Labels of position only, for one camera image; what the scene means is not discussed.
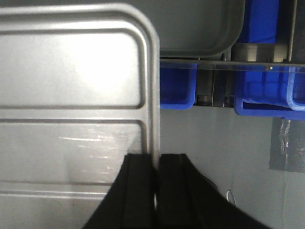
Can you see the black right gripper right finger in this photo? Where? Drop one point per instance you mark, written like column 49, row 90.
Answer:
column 188, row 200

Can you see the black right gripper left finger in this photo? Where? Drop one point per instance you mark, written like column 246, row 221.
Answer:
column 129, row 203

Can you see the silver metal tray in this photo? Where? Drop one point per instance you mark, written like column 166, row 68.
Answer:
column 79, row 90

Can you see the grey tray under silver tray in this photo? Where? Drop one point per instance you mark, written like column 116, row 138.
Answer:
column 194, row 28

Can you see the blue bin below left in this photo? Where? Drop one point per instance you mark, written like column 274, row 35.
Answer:
column 177, row 86

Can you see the blue bin below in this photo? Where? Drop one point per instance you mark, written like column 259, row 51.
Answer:
column 273, row 36
column 177, row 86

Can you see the blue bin below right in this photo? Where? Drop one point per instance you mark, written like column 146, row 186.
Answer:
column 273, row 36

